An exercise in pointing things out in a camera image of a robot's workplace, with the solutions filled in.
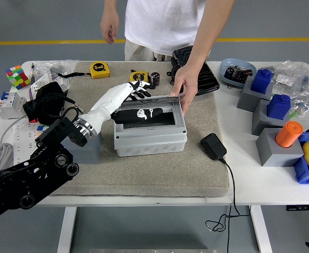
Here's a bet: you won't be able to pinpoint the black power adapter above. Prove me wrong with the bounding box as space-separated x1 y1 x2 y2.
199 132 227 160

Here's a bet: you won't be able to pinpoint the white circuit breaker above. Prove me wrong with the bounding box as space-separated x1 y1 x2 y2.
0 91 27 120

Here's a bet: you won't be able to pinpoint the blue plastic bin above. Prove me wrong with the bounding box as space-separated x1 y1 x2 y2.
292 131 309 184

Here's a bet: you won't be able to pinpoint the white power strip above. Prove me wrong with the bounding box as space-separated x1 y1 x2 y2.
11 117 51 164

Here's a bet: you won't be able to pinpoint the small white module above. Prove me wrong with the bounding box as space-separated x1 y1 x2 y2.
54 78 71 92

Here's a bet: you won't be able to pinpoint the person's right hand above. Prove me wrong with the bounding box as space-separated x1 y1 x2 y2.
100 12 120 45

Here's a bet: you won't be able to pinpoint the orange cylinder battery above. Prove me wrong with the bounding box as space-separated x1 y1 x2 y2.
274 120 304 148

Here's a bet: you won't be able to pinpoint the grey-brown mat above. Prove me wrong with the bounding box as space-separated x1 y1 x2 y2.
42 61 230 198

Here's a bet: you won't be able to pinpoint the black foot pedal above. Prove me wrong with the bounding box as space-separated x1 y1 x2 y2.
170 45 220 96

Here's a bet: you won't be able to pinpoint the black table control panel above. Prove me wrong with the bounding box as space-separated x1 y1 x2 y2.
285 204 309 211

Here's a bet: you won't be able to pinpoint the clear plastic bag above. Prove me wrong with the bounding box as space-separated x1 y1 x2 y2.
34 59 79 80

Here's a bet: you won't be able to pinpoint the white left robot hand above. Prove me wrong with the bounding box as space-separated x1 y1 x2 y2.
78 80 163 138

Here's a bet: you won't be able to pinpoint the dark components pile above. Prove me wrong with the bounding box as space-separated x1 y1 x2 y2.
224 65 253 84

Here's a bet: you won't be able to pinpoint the clear bags of parts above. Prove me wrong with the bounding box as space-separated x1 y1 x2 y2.
269 60 309 119

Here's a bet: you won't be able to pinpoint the person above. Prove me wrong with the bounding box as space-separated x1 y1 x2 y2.
124 0 210 62

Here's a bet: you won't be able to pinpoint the black adapter cord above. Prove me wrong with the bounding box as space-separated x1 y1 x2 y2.
205 157 251 253

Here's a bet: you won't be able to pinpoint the pale blue dish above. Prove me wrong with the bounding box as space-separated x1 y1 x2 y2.
219 57 257 89

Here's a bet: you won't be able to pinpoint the white table leg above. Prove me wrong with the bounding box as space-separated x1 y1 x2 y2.
250 205 273 253
56 207 78 253

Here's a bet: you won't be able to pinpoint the white power strip cable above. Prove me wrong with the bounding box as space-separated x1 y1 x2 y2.
0 118 26 173

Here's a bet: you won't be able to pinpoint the yellow round tape measure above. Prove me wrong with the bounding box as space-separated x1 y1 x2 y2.
129 70 151 83

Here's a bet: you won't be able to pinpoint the person's left hand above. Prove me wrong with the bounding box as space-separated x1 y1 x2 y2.
170 64 199 115

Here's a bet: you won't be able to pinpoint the blue bottle-shaped block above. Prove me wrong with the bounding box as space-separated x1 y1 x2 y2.
250 69 273 94
266 93 292 119

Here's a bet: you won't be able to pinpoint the grey junction box clear lid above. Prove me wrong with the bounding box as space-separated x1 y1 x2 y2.
113 94 188 158

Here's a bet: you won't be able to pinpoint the large colourful puzzle cube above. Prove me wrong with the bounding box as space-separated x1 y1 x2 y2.
4 65 31 91

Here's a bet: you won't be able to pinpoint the yellow square tape measure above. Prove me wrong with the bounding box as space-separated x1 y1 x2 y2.
57 62 111 79

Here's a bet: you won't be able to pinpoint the grey block holder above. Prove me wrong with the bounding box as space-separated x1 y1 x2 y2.
251 99 290 137
61 131 102 164
255 127 305 167
236 79 274 113

